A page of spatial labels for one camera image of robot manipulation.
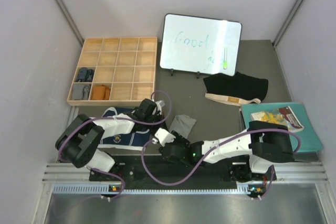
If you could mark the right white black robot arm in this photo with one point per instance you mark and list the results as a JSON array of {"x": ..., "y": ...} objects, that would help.
[{"x": 262, "y": 144}]

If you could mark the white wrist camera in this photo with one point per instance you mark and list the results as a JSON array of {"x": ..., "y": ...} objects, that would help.
[
  {"x": 160, "y": 105},
  {"x": 163, "y": 136}
]

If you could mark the grey underwear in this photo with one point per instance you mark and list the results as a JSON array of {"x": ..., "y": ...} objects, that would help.
[{"x": 182, "y": 124}]

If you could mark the rolled orange cloth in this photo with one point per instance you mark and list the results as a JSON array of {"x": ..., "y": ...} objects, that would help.
[{"x": 100, "y": 92}]

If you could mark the teal folder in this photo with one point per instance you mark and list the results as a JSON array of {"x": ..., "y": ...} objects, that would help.
[{"x": 309, "y": 139}]

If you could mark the wooden compartment tray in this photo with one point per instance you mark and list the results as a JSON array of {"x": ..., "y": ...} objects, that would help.
[{"x": 125, "y": 64}]

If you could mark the green marker pen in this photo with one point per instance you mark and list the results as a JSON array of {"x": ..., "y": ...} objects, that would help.
[{"x": 225, "y": 59}]

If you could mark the black underwear beige waistband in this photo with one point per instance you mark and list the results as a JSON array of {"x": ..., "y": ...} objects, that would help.
[{"x": 236, "y": 90}]

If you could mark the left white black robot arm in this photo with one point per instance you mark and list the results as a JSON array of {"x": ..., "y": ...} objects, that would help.
[{"x": 129, "y": 129}]

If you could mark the rolled grey cloth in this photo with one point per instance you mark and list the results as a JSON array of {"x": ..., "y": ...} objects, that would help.
[{"x": 80, "y": 91}]

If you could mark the navy blue white underwear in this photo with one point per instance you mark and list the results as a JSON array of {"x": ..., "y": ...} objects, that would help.
[{"x": 132, "y": 141}]

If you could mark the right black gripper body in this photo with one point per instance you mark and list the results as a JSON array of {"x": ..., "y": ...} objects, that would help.
[{"x": 179, "y": 140}]

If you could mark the yellow paperback book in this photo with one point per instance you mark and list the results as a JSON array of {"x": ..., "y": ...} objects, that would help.
[{"x": 281, "y": 116}]

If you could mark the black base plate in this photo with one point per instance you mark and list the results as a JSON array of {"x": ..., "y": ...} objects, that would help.
[{"x": 221, "y": 172}]

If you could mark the rolled dark patterned socks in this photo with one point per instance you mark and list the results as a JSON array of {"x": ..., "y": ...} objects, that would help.
[{"x": 85, "y": 75}]

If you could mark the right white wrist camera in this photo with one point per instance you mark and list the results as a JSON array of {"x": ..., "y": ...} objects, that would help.
[{"x": 163, "y": 136}]

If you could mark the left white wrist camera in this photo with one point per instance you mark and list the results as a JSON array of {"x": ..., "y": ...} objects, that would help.
[{"x": 160, "y": 105}]

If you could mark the small whiteboard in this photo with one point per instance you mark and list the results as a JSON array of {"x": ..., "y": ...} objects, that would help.
[{"x": 196, "y": 44}]

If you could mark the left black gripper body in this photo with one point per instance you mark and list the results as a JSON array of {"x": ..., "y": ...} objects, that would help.
[{"x": 155, "y": 117}]

